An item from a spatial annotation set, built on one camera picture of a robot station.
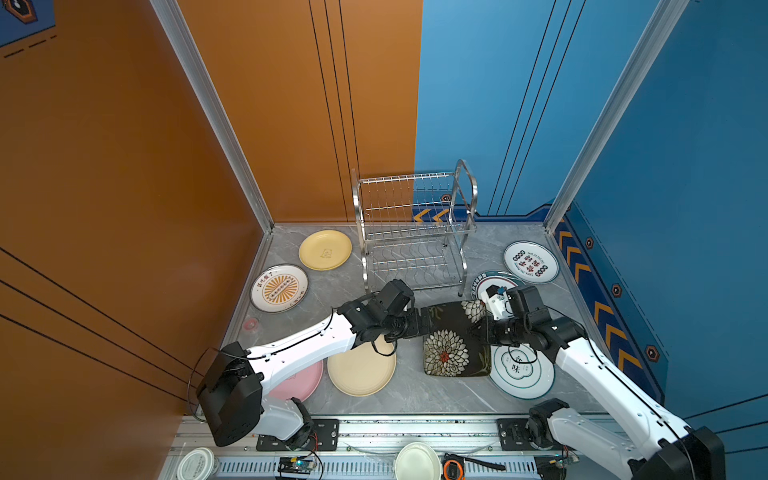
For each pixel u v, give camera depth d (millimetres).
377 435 755
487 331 671
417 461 695
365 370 814
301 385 801
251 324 937
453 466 669
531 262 1085
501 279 1025
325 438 739
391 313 600
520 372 828
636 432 405
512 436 725
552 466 696
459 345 777
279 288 1012
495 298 728
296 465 706
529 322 600
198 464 646
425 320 695
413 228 792
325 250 1120
